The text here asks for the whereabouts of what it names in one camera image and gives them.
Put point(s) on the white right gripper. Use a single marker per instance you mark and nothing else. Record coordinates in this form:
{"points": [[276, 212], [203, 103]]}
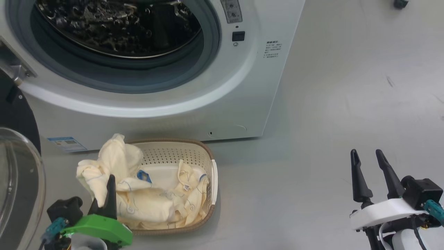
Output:
{"points": [[385, 213]]}

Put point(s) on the white front-load washing machine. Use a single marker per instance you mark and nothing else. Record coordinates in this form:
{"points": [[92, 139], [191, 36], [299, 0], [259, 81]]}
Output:
{"points": [[225, 97]]}

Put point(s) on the black round glass washer door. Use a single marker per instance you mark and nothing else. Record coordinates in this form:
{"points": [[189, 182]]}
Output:
{"points": [[17, 118]]}

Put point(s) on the cream garment with blue trim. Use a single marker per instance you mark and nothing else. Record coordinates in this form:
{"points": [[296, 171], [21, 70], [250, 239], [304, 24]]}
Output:
{"points": [[145, 205]]}

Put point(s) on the cream perforated laundry basket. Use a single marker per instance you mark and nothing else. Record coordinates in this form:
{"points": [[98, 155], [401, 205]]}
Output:
{"points": [[173, 156]]}

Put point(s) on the blue energy label sticker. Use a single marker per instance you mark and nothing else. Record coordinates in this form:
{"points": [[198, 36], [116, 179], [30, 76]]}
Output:
{"points": [[67, 144]]}

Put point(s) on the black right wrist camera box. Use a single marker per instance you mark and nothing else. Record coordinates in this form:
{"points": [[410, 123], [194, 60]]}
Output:
{"points": [[421, 192]]}

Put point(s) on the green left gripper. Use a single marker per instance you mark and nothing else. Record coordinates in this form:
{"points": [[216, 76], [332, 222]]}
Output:
{"points": [[97, 227]]}

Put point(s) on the black caster wheel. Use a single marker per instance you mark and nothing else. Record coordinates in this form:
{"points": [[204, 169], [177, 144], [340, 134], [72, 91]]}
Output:
{"points": [[401, 3]]}

